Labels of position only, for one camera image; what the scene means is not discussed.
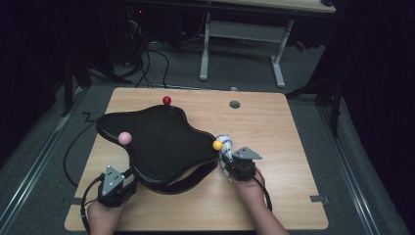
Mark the black computer tower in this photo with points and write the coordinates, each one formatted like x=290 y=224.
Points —
x=135 y=26

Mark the desk with white metal frame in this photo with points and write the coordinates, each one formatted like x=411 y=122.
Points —
x=243 y=31

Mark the person's right hand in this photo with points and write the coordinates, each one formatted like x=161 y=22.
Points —
x=251 y=192

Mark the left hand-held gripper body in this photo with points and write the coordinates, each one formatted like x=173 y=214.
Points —
x=111 y=184

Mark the black wavy tray with stand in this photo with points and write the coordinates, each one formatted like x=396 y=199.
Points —
x=163 y=143

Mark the grey round table grommet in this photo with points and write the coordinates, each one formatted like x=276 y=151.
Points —
x=234 y=104

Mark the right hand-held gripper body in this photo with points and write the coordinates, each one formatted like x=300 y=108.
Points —
x=243 y=168

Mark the metal floor rail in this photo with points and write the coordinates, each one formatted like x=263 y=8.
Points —
x=354 y=186
x=42 y=153

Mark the small red object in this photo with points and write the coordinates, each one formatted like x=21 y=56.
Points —
x=300 y=46

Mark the white striped cloth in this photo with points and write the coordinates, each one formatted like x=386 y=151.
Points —
x=226 y=147

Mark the black metal stand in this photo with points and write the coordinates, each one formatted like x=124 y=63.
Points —
x=68 y=88
x=334 y=111

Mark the person's left hand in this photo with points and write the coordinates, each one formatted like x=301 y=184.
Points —
x=104 y=218

